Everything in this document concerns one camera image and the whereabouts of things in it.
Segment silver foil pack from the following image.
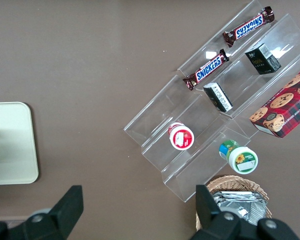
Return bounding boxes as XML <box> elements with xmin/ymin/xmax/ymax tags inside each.
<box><xmin>209</xmin><ymin>190</ymin><xmax>268</xmax><ymax>226</ymax></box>

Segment Snickers chocolate bar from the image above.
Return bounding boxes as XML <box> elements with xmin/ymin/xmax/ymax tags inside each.
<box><xmin>222</xmin><ymin>5</ymin><xmax>276</xmax><ymax>49</ymax></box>
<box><xmin>182</xmin><ymin>48</ymin><xmax>230</xmax><ymax>91</ymax></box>

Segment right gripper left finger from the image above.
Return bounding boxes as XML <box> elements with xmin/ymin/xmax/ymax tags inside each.
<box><xmin>0</xmin><ymin>184</ymin><xmax>85</xmax><ymax>240</ymax></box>

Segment clear acrylic stepped shelf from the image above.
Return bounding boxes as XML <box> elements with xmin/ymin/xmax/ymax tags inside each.
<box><xmin>176</xmin><ymin>0</ymin><xmax>300</xmax><ymax>141</ymax></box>
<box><xmin>122</xmin><ymin>73</ymin><xmax>260</xmax><ymax>204</ymax></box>

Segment green lid cup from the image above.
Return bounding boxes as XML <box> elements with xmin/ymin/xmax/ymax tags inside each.
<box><xmin>218</xmin><ymin>139</ymin><xmax>259</xmax><ymax>175</ymax></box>

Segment cream plastic tray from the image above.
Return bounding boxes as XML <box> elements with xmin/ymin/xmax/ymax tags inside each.
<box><xmin>0</xmin><ymin>101</ymin><xmax>40</xmax><ymax>186</ymax></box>

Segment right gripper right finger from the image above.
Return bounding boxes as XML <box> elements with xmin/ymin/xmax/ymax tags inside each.
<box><xmin>189</xmin><ymin>184</ymin><xmax>300</xmax><ymax>240</ymax></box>

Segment small black box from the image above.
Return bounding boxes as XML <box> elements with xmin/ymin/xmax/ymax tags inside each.
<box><xmin>202</xmin><ymin>82</ymin><xmax>234</xmax><ymax>113</ymax></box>
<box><xmin>244</xmin><ymin>42</ymin><xmax>282</xmax><ymax>76</ymax></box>

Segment red lid cup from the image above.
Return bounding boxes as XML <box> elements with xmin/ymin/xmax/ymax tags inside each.
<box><xmin>167</xmin><ymin>121</ymin><xmax>196</xmax><ymax>151</ymax></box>

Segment small wicker basket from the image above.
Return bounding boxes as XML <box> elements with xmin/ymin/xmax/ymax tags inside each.
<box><xmin>195</xmin><ymin>174</ymin><xmax>273</xmax><ymax>232</ymax></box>

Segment red plaid cookie box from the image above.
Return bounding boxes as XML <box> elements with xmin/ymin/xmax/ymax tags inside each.
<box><xmin>248</xmin><ymin>63</ymin><xmax>300</xmax><ymax>139</ymax></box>

